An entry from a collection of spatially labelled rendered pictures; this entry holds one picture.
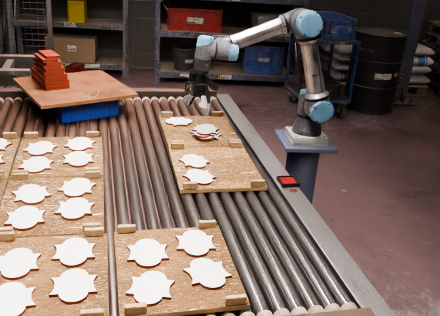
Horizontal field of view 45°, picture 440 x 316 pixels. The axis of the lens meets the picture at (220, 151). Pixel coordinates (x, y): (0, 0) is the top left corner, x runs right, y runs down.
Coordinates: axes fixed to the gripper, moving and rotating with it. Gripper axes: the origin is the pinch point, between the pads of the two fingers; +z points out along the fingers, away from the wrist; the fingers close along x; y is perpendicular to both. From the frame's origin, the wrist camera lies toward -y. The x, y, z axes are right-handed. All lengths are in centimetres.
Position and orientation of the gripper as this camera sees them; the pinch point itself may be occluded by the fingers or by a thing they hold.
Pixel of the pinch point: (198, 110)
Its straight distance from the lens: 251.6
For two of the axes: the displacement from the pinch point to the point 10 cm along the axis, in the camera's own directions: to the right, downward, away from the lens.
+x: 6.3, 3.5, -6.9
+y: -7.6, 1.1, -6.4
